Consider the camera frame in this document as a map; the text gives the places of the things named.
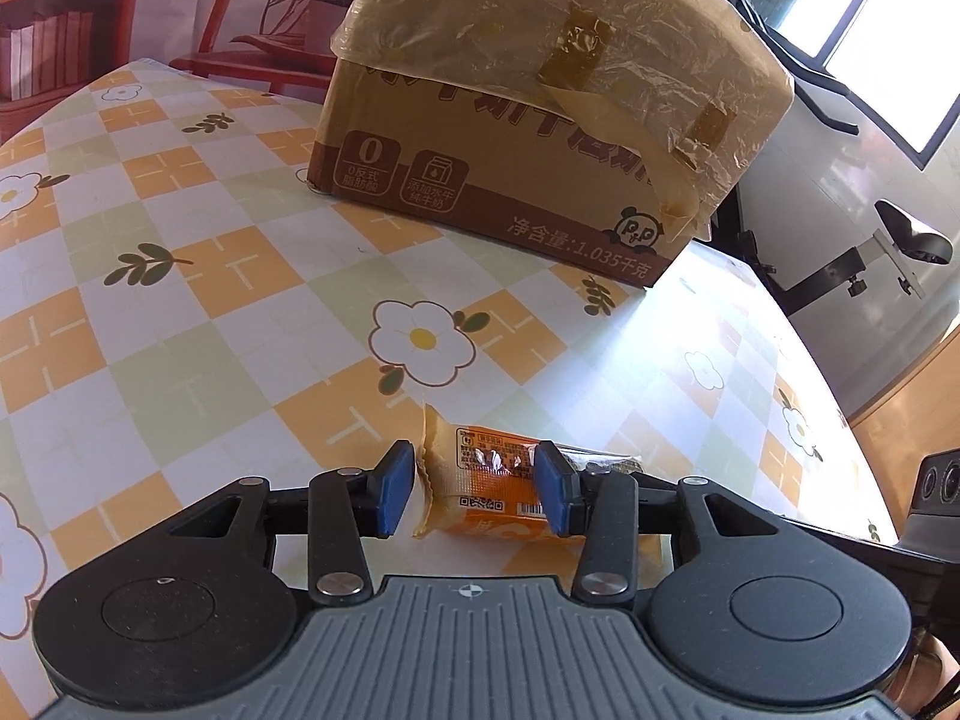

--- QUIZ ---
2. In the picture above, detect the cardboard box with plastic liner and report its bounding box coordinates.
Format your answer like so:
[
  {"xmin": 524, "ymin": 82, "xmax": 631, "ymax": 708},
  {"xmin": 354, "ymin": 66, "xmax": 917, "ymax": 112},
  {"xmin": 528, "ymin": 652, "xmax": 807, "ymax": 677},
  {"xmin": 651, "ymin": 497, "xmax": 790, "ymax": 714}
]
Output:
[{"xmin": 330, "ymin": 0, "xmax": 796, "ymax": 242}]

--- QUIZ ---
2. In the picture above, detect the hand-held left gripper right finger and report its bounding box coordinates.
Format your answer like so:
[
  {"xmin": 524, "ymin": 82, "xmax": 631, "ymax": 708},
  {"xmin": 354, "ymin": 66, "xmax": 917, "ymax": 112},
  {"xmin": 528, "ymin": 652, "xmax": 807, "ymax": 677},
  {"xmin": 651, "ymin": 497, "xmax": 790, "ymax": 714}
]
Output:
[{"xmin": 531, "ymin": 441, "xmax": 767, "ymax": 605}]

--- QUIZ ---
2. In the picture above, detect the black exercise bike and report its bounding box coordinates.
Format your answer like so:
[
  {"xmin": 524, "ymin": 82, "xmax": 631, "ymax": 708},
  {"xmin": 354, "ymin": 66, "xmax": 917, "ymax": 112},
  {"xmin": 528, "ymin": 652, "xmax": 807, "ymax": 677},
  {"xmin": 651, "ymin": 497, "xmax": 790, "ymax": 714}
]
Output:
[{"xmin": 705, "ymin": 0, "xmax": 955, "ymax": 317}]

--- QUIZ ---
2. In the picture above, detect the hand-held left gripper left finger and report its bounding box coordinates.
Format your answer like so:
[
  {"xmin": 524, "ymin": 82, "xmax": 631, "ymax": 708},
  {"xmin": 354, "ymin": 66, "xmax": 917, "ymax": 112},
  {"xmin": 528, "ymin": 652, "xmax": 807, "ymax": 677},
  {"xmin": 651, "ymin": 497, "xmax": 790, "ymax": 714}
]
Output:
[{"xmin": 166, "ymin": 441, "xmax": 416, "ymax": 605}]

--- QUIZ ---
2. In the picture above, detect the brown cardboard box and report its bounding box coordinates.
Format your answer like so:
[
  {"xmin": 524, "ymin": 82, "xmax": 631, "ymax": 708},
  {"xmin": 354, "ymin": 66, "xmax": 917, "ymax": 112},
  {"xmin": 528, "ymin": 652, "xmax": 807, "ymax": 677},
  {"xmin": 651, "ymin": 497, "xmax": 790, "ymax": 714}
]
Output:
[{"xmin": 306, "ymin": 0, "xmax": 796, "ymax": 291}]

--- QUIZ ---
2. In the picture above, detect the printed room backdrop cloth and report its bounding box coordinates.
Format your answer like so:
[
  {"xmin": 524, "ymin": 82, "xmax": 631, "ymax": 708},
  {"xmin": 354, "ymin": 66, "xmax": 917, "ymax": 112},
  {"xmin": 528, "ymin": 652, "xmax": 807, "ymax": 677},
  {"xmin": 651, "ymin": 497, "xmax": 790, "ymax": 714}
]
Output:
[{"xmin": 0, "ymin": 0, "xmax": 380, "ymax": 162}]

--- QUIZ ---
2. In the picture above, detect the bright glass window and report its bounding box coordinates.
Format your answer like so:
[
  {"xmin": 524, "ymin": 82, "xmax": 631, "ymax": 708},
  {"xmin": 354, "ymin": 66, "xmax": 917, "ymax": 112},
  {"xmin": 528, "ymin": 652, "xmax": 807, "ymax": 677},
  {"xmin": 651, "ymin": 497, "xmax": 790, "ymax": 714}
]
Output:
[{"xmin": 772, "ymin": 0, "xmax": 960, "ymax": 170}]

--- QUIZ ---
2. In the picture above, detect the person's right hand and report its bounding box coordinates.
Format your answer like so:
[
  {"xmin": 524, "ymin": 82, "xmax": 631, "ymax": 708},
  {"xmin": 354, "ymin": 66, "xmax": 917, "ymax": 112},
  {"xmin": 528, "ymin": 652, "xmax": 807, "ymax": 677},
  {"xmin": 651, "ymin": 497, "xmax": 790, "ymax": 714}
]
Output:
[{"xmin": 916, "ymin": 634, "xmax": 960, "ymax": 720}]

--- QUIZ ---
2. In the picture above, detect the orange snack packet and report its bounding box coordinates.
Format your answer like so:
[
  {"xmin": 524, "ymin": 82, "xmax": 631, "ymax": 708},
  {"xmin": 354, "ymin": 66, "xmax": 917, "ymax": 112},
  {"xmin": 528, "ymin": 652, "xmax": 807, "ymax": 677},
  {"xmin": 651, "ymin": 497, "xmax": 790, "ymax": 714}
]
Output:
[{"xmin": 411, "ymin": 401, "xmax": 647, "ymax": 542}]

